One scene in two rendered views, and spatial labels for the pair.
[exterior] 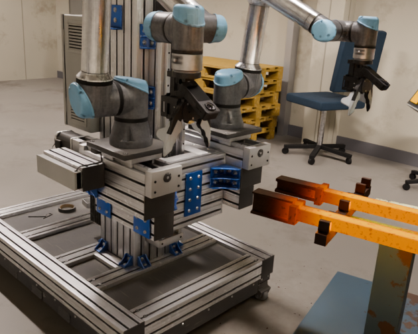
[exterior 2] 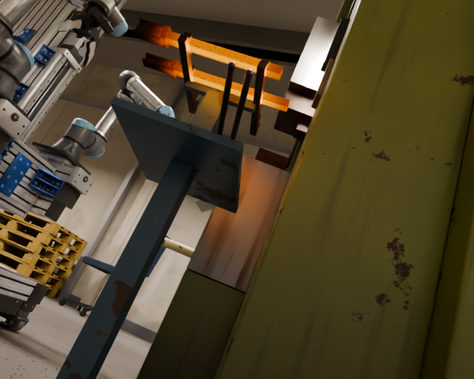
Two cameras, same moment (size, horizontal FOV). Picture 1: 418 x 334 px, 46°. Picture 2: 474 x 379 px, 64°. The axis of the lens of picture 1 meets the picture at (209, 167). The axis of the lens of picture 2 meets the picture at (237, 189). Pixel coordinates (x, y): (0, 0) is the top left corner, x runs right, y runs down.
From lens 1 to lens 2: 0.98 m
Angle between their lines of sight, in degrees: 45
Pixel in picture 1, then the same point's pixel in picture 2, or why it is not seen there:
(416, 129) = not seen: hidden behind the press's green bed
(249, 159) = (76, 175)
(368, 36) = not seen: hidden behind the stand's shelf
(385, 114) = (151, 300)
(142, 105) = (22, 69)
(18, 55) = not seen: outside the picture
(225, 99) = (76, 134)
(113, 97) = (5, 42)
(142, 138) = (7, 89)
